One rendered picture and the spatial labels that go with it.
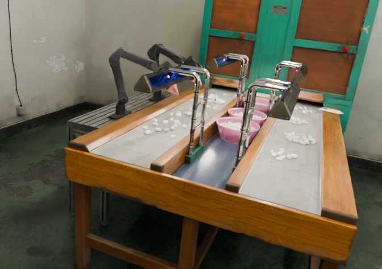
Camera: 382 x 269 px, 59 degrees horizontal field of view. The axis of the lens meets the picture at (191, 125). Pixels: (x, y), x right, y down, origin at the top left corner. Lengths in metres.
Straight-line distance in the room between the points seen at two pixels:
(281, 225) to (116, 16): 3.53
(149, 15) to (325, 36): 2.08
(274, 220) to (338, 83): 1.88
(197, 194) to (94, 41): 3.46
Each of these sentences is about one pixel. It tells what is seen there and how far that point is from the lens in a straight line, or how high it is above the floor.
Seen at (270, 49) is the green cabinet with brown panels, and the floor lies 1.16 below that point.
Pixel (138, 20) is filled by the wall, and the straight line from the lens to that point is 4.22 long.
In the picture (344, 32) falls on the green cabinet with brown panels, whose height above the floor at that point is 1.36.
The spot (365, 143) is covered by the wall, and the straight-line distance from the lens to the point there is 3.97.
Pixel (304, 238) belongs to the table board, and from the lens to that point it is 1.34.
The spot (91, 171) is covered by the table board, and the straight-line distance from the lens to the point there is 1.56.
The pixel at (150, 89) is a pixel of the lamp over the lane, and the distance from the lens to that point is 1.39.
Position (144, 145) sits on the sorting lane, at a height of 0.74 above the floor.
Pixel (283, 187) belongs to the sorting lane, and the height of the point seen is 0.74.
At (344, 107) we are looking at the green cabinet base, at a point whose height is 0.78.
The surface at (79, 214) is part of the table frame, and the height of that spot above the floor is 0.38.
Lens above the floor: 1.36
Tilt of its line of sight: 18 degrees down
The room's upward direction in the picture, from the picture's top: 6 degrees clockwise
